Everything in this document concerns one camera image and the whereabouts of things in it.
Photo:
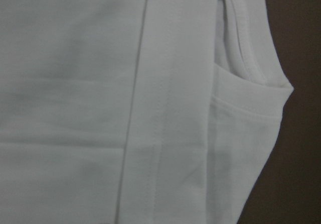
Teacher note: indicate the white long-sleeve printed shirt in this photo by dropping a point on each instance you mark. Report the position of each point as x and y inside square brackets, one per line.
[135, 111]

